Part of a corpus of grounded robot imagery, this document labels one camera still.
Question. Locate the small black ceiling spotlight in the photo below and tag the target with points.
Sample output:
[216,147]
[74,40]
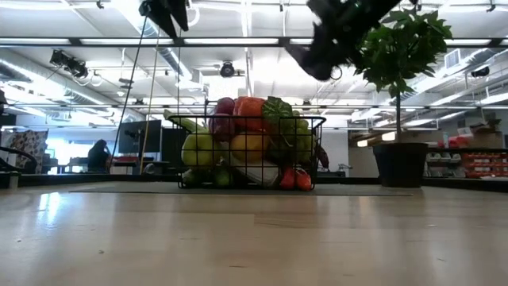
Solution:
[480,72]

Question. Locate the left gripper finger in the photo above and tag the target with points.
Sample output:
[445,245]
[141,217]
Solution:
[182,14]
[166,18]

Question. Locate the yellow green apple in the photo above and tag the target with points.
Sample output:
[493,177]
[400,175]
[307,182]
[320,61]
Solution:
[198,150]

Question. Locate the cardboard box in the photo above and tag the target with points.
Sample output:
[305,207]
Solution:
[486,139]

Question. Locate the red items on shelf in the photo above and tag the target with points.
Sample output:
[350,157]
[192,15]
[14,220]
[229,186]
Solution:
[456,142]

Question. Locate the yellow lemon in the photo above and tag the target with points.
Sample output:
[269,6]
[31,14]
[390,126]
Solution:
[248,148]

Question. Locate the background work desk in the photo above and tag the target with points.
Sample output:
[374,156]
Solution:
[127,163]

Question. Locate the purple grape bunch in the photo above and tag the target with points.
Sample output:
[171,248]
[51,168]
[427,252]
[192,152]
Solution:
[222,127]

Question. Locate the white storage bins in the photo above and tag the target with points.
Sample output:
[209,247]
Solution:
[440,167]

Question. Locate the person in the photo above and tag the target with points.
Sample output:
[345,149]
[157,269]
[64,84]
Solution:
[98,157]

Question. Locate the black aluminium table frame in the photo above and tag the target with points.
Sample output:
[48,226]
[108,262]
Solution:
[79,179]

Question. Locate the round black ceiling spotlight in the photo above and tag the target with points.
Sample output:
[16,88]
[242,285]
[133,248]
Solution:
[227,70]

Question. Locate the floral patterned cushion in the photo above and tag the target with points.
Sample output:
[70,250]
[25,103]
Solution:
[31,141]

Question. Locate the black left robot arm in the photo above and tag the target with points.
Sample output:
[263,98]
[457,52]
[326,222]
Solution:
[2,103]

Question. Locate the black background monitor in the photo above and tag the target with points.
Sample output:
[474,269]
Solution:
[139,137]

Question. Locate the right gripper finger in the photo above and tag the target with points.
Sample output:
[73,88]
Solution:
[307,53]
[327,65]

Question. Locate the black plant pot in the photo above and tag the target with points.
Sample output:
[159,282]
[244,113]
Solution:
[401,165]

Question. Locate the black ceiling spotlight cluster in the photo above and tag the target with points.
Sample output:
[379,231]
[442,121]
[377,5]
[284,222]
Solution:
[73,67]

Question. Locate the green grape bunch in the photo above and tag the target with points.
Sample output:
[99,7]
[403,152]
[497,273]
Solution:
[297,135]

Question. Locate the green leafy potted plant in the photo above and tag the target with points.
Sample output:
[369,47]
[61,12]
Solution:
[401,51]

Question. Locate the red storage bin rack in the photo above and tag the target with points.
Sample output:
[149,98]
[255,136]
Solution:
[484,165]

